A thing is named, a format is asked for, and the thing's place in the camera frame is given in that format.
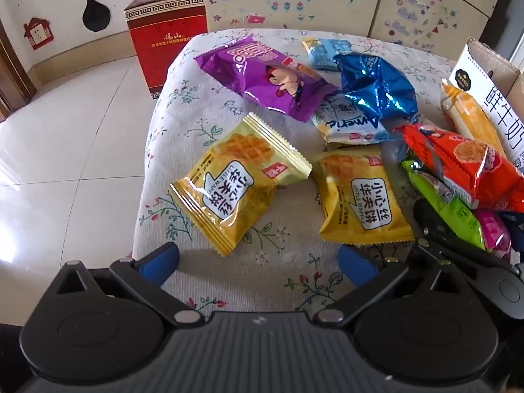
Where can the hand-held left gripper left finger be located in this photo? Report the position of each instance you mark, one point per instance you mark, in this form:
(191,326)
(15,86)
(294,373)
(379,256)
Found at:
(157,264)

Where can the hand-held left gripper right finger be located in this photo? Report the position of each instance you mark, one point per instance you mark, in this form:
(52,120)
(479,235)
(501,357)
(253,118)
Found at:
(356,266)

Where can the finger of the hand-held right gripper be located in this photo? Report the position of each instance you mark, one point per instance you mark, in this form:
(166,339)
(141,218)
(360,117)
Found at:
(458,260)
(432,225)

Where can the green snack packet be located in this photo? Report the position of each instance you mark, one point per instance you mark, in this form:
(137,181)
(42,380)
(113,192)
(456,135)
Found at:
(442,196)

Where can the pink snack packet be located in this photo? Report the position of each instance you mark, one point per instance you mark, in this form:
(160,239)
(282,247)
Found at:
(493,229)

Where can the blue foil snack packet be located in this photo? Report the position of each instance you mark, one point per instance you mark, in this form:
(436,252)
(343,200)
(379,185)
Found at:
(516,223)
(376,86)

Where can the yellow waffle snack packet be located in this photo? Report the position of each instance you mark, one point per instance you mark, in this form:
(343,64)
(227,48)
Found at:
(360,196)
(229,180)

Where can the red snack packet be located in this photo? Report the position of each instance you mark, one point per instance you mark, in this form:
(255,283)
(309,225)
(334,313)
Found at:
(462,159)

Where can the long orange snack packet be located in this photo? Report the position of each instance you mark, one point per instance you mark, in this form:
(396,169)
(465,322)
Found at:
(470,118)

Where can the white and blue snack packet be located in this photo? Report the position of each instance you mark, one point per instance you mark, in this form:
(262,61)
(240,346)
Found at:
(344,125)

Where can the printed cardboard box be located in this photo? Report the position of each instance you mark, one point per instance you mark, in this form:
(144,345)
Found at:
(503,106)

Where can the small light blue snack packet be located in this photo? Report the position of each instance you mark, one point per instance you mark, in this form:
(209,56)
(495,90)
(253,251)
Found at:
(323,51)

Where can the purple snack packet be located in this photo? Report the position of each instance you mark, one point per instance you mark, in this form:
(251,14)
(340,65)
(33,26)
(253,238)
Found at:
(254,69)

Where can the red carton with gold trim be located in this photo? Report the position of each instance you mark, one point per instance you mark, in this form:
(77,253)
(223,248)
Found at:
(163,49)

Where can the red house outlet sticker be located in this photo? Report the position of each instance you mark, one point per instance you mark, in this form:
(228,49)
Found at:
(37,35)

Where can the brown door frame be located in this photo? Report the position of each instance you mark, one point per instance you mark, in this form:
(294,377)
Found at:
(12,77)

